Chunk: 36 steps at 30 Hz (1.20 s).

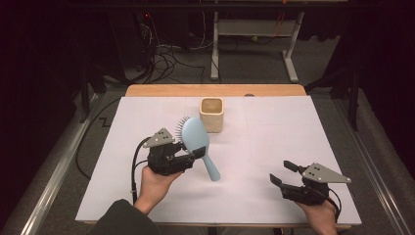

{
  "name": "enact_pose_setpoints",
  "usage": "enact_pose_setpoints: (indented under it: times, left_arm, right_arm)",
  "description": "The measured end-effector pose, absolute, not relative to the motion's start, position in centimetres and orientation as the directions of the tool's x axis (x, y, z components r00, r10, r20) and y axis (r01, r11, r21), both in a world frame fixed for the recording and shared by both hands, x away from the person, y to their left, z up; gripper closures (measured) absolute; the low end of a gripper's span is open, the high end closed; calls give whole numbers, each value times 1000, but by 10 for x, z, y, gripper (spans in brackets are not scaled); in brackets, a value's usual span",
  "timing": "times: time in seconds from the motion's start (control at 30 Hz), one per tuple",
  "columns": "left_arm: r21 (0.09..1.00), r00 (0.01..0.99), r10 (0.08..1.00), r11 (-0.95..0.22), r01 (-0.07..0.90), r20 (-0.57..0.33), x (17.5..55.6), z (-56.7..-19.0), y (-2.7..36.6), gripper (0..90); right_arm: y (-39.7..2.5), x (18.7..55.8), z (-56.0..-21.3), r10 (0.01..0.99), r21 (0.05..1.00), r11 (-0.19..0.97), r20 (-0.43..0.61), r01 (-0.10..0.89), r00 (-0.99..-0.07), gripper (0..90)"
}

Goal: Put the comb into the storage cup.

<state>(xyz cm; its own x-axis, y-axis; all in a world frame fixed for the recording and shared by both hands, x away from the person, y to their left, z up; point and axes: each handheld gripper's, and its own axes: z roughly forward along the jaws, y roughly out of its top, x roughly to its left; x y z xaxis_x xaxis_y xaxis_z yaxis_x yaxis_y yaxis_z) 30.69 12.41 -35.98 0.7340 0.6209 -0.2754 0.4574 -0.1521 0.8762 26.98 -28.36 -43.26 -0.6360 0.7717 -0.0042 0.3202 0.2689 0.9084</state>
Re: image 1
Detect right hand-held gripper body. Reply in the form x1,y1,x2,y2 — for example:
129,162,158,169
279,162,352,207

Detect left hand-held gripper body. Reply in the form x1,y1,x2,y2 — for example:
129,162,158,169
142,127,199,176

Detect light blue hairbrush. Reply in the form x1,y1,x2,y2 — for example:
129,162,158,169
174,116,222,182

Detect beige square cup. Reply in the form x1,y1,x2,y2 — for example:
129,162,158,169
199,97,225,134

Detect person's left hand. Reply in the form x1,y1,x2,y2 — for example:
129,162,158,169
133,164,184,215

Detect person's right hand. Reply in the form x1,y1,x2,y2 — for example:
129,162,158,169
295,199,339,235

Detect white table mat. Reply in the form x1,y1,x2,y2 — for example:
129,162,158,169
74,95,362,227

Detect black metal stand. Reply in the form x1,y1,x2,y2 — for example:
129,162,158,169
304,62,362,132
79,62,109,124

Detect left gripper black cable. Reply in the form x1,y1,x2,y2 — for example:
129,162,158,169
130,136,152,206

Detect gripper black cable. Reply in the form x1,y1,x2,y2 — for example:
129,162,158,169
130,136,152,206
327,187,343,223

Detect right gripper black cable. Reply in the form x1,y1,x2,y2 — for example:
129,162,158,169
327,187,343,223

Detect aluminium floor rail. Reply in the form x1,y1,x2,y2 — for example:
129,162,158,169
336,97,411,235
19,92,101,235

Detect tangle of floor cables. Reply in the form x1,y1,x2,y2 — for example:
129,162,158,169
136,12,209,84

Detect black floor cable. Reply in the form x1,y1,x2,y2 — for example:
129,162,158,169
75,97,122,180

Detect white metal stand frame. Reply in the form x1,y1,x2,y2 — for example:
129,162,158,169
209,11,300,83

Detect orange cable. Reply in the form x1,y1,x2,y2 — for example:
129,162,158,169
273,11,287,37

